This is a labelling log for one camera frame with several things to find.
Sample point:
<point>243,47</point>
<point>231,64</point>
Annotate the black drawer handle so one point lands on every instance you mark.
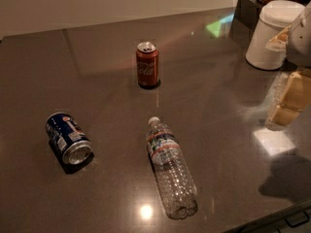
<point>297,220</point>

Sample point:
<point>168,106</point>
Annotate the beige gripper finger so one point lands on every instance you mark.
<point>279,41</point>
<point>292,95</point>

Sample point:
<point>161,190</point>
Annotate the black box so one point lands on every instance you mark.
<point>245,19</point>

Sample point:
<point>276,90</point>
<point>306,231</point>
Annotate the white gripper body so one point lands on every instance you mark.
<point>299,43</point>

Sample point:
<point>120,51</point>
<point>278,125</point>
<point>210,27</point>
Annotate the white lidded canister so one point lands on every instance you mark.
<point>273,18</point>

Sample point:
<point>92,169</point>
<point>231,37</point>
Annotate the red coca-cola can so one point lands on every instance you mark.
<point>147,64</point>

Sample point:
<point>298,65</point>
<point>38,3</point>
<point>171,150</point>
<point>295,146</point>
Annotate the clear plastic water bottle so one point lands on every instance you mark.
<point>174,182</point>

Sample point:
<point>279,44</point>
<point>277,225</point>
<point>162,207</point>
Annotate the blue pepsi can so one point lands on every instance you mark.
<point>68,139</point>

